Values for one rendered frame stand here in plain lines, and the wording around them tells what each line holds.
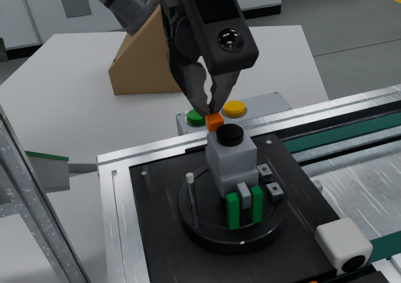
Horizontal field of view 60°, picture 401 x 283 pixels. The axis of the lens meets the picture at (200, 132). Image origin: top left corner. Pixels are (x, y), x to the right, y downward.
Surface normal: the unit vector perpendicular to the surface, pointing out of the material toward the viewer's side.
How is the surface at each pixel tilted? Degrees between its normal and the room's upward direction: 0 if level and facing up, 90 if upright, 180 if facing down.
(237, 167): 90
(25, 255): 0
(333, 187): 0
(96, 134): 0
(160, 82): 90
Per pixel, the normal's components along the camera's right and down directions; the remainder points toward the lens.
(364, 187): -0.07, -0.79
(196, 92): 0.28, 0.58
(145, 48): -0.03, 0.62
